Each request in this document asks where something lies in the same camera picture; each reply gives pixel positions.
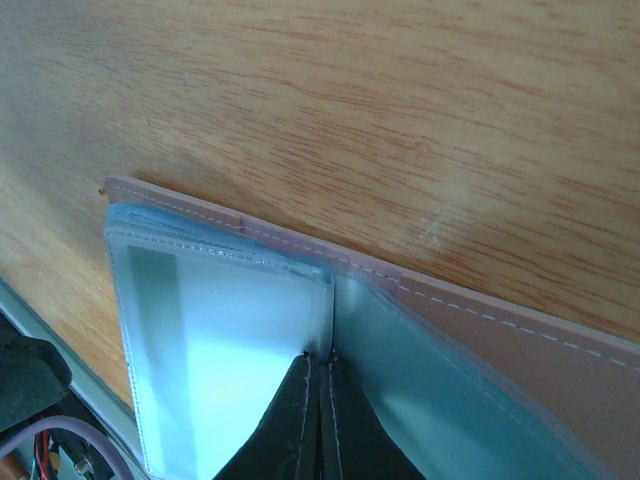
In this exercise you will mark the aluminium rail frame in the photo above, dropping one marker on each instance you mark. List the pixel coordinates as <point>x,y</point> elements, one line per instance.
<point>58,420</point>

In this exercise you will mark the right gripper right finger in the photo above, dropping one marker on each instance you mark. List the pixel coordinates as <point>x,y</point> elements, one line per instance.
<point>354,444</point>

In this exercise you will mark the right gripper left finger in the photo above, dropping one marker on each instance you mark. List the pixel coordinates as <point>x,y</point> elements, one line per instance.
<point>284,444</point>

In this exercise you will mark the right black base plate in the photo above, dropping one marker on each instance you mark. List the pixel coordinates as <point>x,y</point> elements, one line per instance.
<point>34,377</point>

